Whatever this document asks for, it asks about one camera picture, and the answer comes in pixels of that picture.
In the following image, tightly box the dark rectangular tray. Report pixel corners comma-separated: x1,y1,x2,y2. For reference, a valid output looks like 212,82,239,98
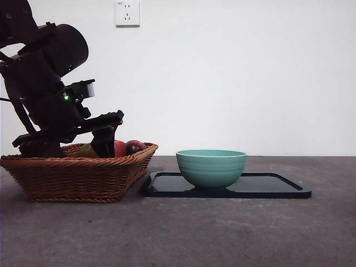
141,171,312,199

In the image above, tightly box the brown kiwifruit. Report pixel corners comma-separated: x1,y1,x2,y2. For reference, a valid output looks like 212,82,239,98
72,149,98,159

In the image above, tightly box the white wall socket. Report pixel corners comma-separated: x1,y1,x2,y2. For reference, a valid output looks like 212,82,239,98
115,0,141,28

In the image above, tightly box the dark red plum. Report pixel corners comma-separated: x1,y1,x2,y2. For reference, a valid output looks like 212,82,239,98
125,140,147,156

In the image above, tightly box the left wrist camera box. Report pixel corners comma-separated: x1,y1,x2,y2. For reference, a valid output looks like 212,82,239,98
65,78,96,100

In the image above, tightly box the teal ribbed bowl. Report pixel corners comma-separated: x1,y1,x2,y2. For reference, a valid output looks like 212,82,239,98
175,149,248,191

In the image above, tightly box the red yellow apple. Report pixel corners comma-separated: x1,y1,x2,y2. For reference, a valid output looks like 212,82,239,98
113,140,127,158

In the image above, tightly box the brown wicker basket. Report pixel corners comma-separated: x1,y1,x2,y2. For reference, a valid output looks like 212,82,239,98
0,142,159,204

